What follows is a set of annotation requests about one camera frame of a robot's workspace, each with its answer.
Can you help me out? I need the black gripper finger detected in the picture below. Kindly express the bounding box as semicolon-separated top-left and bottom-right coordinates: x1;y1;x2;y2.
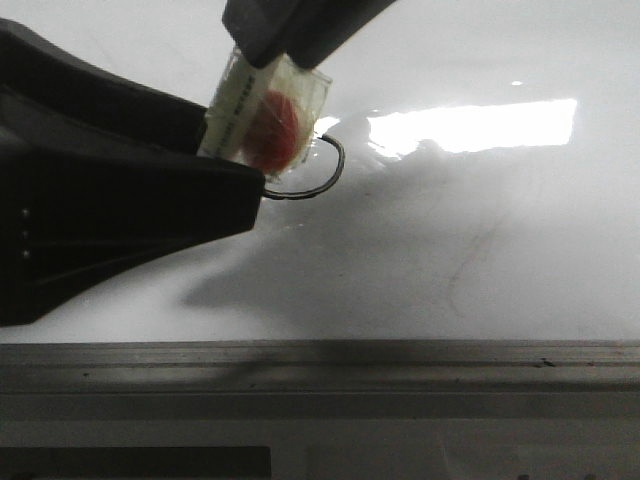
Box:
1;20;265;326
222;0;393;70

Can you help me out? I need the red round magnet taped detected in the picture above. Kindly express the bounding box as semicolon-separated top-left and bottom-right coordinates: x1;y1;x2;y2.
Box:
240;56;332;180

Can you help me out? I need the white whiteboard marker pen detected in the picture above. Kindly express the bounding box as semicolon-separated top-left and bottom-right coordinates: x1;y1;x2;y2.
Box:
197;47;284;161

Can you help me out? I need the white whiteboard surface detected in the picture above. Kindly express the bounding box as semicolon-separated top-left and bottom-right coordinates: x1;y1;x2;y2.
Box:
1;1;639;343

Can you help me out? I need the grey aluminium whiteboard frame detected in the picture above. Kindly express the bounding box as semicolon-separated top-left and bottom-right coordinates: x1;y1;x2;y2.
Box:
1;340;639;394

